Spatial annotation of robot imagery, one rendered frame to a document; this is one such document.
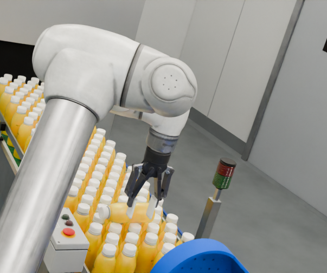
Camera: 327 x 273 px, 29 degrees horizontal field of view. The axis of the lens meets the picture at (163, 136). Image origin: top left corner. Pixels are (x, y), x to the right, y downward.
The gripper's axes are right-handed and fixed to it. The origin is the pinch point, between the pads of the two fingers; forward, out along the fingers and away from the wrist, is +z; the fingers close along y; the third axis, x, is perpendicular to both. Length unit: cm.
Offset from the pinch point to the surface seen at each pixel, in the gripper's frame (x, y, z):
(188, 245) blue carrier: -26.8, 0.9, -4.1
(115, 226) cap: 5.9, -3.6, 10.0
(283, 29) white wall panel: 305, 285, -18
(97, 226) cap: 5.9, -9.7, 10.0
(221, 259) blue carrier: -25.7, 14.4, 1.3
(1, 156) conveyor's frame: 94, -15, 30
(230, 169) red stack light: 17.2, 42.4, -6.8
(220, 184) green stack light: 17.9, 40.9, -0.5
